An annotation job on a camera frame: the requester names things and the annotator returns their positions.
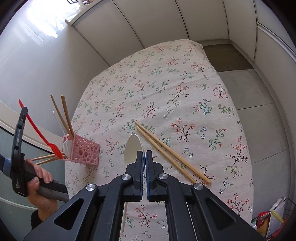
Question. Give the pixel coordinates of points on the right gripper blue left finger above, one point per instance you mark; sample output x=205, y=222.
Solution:
x=138, y=177

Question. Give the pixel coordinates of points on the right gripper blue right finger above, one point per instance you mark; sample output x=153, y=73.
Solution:
x=153, y=169

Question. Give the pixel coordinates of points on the wooden chopstick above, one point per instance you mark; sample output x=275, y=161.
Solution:
x=47, y=161
x=64, y=104
x=167, y=156
x=47, y=157
x=61, y=118
x=181, y=159

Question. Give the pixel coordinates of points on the white plastic spoon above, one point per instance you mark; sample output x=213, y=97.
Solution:
x=133, y=145

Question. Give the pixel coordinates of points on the pink plastic utensil basket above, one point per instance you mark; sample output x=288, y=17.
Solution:
x=84, y=151

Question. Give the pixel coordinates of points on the floral tablecloth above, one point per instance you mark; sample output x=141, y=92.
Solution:
x=173, y=91

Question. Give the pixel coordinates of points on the red snack packaging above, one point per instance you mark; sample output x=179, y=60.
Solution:
x=270, y=223

